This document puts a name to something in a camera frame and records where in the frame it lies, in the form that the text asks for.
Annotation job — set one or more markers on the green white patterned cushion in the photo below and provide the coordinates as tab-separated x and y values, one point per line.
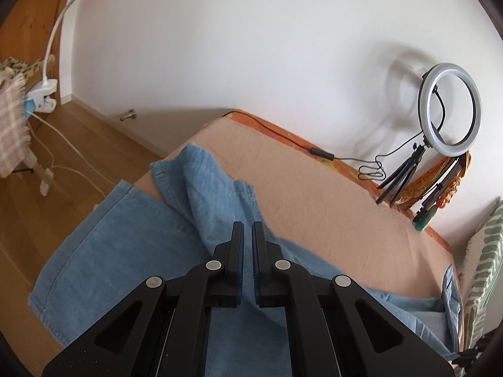
481	269

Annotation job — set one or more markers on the white ring light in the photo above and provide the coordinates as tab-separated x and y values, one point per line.
449	109

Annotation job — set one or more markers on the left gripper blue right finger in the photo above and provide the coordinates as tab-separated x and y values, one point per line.
261	264

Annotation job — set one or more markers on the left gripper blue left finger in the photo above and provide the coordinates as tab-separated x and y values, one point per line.
234	265

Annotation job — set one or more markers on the orange floral scarf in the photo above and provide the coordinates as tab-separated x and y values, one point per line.
418	190

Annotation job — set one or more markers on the metal door stopper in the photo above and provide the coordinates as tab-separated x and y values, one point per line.
131	114

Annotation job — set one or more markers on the checked cloth on chair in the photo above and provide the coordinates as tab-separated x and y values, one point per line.
15	136

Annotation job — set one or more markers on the grey folded tripod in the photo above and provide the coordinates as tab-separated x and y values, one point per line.
442	191

